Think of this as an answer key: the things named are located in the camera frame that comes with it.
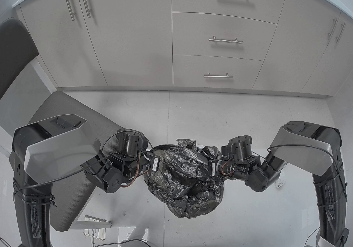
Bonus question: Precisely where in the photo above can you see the black cable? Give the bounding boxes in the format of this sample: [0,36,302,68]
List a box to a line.
[252,144,346,202]
[12,130,155,202]
[92,236,152,247]

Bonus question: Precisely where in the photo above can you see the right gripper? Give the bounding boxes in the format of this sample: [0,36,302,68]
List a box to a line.
[208,158,235,178]

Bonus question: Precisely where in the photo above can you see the black plastic bag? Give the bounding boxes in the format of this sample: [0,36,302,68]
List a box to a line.
[143,138,224,219]

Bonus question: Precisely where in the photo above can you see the beige cabinet with drawers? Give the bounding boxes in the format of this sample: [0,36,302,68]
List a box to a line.
[12,0,353,99]

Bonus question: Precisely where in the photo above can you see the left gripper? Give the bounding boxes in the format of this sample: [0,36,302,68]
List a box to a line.
[139,154,161,176]

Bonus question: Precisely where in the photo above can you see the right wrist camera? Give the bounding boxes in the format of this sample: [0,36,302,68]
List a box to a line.
[221,144,235,160]

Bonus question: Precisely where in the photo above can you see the grey padded chair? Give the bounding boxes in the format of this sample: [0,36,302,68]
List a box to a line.
[0,18,124,232]

